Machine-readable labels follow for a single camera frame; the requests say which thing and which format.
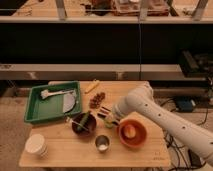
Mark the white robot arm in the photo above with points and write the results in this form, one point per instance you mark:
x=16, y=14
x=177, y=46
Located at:
x=140, y=100

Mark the brown grape bunch toy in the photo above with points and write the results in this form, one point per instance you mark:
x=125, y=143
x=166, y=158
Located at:
x=96, y=101

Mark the orange bowl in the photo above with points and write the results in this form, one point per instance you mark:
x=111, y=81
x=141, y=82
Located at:
x=140, y=137

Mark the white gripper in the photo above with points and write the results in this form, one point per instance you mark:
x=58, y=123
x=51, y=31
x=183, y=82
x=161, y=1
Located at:
x=109, y=117

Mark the green plastic tray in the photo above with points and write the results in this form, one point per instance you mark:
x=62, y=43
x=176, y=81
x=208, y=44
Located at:
x=40, y=110

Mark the green plastic cup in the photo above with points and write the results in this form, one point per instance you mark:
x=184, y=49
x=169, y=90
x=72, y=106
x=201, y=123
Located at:
x=108, y=122

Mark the grey plate in tray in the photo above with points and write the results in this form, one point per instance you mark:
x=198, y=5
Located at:
x=69, y=101

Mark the dark brown bowl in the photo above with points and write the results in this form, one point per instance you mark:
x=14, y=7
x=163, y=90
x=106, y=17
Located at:
x=90, y=124

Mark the black power adapter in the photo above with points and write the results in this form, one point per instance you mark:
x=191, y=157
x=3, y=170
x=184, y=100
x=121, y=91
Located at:
x=194, y=159

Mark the yellow fruit in bowl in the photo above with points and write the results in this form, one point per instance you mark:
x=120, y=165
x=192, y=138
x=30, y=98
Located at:
x=129, y=131

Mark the dark box on floor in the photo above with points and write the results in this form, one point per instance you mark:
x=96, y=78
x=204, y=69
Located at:
x=184, y=104

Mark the green vegetable in bowl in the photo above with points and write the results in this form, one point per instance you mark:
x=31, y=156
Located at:
x=85, y=118

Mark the metal spoon in bowl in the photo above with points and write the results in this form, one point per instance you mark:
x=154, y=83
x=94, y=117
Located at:
x=69, y=120

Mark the small metal cup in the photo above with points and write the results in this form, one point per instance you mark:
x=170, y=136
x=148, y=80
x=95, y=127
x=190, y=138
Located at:
x=102, y=143

